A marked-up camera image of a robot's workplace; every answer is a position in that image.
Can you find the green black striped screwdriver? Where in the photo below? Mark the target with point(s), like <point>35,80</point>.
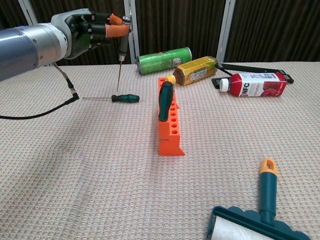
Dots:
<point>125,98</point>

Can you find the grey metal partition post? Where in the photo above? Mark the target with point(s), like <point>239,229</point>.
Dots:
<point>132,42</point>
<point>226,30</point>
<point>28,11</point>

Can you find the teal lint roller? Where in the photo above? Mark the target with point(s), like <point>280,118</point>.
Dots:
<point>267,190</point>

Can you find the orange hole block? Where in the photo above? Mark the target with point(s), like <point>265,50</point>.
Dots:
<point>166,140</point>

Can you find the red juice carton bottle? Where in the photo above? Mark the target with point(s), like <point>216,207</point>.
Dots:
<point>260,86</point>

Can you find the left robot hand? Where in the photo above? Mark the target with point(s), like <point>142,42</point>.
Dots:
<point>75,32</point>

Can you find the black metal precision screwdriver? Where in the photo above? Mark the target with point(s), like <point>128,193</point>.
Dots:
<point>123,47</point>

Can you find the green chip can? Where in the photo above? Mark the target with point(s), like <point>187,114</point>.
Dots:
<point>160,62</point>

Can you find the beige woven tablecloth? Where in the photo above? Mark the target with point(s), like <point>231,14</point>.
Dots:
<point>100,175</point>

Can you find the black plastic strip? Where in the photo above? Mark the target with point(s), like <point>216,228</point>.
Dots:
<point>215,82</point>
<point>250,68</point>

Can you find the yellow label tea bottle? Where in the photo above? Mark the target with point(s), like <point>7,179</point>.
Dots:
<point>195,71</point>

